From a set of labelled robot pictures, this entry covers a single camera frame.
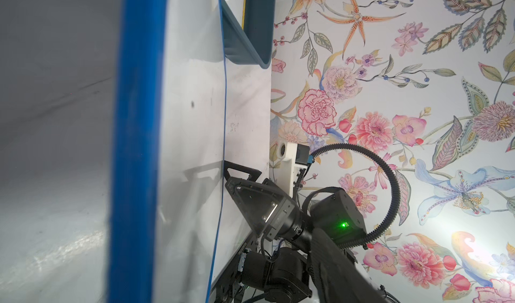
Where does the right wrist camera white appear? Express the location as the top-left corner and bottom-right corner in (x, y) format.
(272, 142), (310, 198)

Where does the teal plastic storage box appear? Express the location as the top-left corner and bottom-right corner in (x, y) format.
(220, 0), (276, 69)

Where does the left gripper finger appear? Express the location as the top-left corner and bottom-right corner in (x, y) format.
(308, 228), (394, 303)

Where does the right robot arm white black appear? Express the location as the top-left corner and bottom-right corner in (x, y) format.
(208, 143), (401, 302)

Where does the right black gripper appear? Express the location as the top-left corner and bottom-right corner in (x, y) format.
(223, 160), (313, 251)

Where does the dark blue framed whiteboard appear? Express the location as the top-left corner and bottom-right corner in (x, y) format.
(107, 0), (227, 302)

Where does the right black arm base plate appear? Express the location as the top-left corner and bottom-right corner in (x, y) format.
(207, 233), (257, 303)

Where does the yellow framed whiteboard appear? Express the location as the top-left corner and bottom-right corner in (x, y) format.
(241, 0), (247, 30)

